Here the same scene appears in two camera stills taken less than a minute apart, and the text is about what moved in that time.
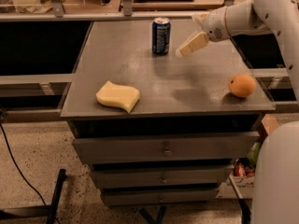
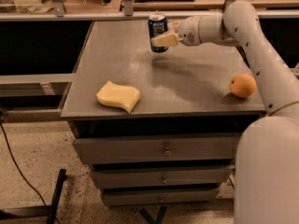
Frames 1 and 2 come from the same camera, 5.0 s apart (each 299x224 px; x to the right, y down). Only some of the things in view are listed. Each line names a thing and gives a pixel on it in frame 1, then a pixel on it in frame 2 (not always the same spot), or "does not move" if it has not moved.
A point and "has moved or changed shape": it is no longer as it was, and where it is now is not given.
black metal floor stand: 49,212 does not move
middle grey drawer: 162,175 does not move
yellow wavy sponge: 116,95 does not move
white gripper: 214,26 -> 189,31
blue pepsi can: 161,35 has moved or changed shape
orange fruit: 242,85 does not move
